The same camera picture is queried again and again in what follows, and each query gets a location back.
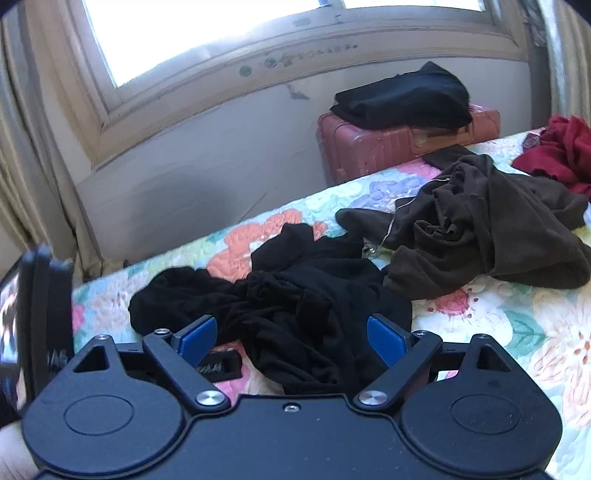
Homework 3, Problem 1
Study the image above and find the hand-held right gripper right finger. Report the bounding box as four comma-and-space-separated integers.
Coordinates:
353, 314, 513, 409

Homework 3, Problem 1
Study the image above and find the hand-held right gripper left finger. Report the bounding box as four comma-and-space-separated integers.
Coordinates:
72, 315, 232, 413

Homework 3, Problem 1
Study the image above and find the black garment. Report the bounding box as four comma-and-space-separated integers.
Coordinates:
128, 223, 414, 395

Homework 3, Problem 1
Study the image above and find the floral quilt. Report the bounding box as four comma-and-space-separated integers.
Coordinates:
71, 127, 591, 480

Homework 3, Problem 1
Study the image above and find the brown garment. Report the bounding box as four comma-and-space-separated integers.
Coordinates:
336, 144, 589, 301

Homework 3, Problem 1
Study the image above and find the beige curtain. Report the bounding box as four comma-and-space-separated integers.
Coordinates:
538, 0, 591, 130
0, 14, 105, 282

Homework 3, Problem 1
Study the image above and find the pink suitcase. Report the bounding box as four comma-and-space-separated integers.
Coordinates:
316, 104, 502, 185

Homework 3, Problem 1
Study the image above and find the black folded cloth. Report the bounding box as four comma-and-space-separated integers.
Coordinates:
330, 61, 472, 131

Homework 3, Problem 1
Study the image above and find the red garment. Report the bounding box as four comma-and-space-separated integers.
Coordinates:
512, 115, 591, 200

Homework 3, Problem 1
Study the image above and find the window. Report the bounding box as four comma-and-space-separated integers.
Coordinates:
65, 0, 527, 139

